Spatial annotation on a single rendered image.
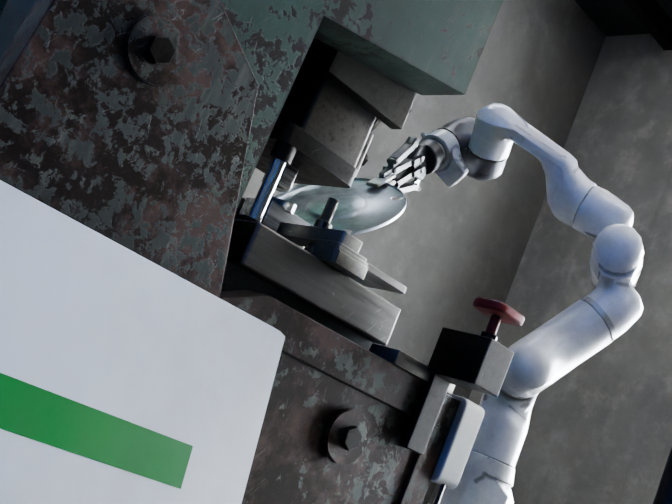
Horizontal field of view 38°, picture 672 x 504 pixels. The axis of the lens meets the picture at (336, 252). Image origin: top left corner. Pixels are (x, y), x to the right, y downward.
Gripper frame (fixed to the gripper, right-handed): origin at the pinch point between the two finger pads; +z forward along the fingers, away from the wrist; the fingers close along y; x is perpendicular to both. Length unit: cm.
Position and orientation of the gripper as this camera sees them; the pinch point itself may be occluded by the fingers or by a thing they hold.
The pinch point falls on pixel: (381, 183)
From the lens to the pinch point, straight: 209.7
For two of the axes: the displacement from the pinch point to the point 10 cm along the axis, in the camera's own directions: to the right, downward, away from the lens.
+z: -6.0, 3.8, -7.0
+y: -0.7, -9.0, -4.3
